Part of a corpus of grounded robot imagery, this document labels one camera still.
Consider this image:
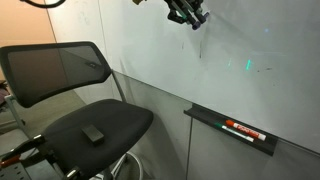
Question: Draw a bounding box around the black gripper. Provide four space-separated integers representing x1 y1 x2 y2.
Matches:
164 0 211 25

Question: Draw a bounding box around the dark marker with blue cap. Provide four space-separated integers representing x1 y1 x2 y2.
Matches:
174 1 202 31

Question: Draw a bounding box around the wide whiteboard panel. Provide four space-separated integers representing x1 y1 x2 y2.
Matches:
98 0 320 155

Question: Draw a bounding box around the green whiteboard marker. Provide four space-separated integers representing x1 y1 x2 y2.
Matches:
214 122 255 144

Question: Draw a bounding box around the red whiteboard marker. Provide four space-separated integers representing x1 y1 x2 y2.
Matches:
225 119 267 142

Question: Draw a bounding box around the black whiteboard eraser block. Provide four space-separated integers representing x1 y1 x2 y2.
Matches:
81 124 106 146

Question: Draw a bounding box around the black marker tray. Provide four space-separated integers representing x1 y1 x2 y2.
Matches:
183 103 279 157

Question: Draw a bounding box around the black office chair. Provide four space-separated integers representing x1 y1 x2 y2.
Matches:
0 40 155 180

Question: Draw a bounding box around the perforated metal plate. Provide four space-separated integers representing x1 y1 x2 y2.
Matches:
0 162 33 180

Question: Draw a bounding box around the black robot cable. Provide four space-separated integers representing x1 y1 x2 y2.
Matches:
19 0 67 10

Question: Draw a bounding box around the black clamp with orange handle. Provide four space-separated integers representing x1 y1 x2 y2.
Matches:
0 134 46 169

